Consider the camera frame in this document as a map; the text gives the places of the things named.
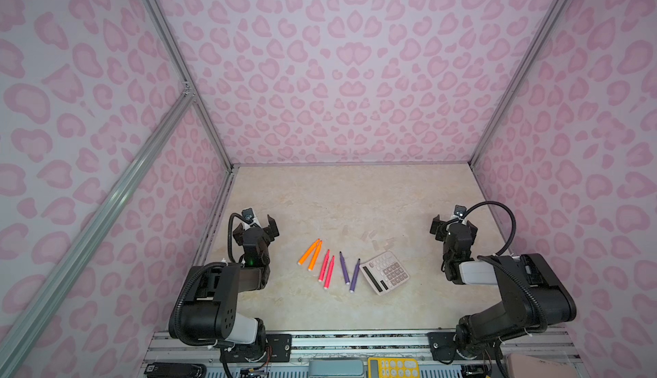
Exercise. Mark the orange highlighter pen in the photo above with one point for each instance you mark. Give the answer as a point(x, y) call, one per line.
point(315, 256)
point(308, 252)

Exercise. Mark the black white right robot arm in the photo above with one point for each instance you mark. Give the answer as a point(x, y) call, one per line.
point(533, 298)

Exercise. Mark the pink highlighter pen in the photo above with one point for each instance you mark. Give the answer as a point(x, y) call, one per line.
point(328, 273)
point(325, 264)

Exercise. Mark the grey metal pencil case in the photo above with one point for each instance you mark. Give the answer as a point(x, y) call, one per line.
point(336, 368)

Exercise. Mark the yellow calculator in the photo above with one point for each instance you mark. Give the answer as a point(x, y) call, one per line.
point(392, 367)

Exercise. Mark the diagonal aluminium frame bar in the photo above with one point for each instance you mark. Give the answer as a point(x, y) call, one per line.
point(30, 325)

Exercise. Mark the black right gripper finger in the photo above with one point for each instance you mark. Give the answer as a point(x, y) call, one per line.
point(473, 229)
point(437, 226)

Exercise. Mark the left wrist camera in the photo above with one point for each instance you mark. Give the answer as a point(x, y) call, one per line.
point(248, 216)

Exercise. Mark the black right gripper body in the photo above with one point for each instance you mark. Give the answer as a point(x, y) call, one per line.
point(454, 227)

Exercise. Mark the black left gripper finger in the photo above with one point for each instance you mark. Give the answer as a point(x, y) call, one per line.
point(272, 229)
point(238, 236)

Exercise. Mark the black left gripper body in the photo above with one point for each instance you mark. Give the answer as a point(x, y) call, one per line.
point(254, 232)

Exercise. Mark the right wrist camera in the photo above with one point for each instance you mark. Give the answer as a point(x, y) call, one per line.
point(459, 212)

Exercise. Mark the purple highlighter pen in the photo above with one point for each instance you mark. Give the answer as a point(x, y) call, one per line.
point(355, 275)
point(343, 265)

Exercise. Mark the black stapler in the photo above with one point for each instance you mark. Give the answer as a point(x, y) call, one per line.
point(175, 370)

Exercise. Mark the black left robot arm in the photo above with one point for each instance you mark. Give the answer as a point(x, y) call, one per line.
point(205, 313)

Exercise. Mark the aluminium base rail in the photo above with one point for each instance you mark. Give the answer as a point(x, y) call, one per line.
point(432, 349)

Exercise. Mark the white pink calculator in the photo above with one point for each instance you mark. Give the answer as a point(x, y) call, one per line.
point(384, 273)

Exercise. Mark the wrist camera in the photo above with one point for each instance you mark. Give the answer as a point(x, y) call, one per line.
point(459, 212)
point(248, 216)

